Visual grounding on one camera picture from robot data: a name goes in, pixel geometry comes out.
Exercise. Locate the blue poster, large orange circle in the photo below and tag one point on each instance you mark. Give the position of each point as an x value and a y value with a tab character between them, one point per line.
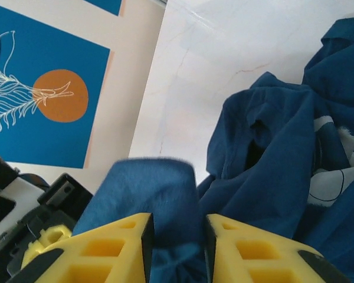
76	59

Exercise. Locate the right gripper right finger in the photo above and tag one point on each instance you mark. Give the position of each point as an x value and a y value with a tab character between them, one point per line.
230	236

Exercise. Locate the navy blue t-shirt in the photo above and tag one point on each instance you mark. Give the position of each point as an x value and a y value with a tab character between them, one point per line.
268	147

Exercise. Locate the blue poster with white leaves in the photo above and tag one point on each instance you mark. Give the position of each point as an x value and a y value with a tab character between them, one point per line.
106	6

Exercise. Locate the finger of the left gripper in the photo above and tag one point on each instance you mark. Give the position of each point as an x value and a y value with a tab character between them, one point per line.
38	246

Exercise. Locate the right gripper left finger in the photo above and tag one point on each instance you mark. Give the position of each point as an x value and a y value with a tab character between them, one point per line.
76	259

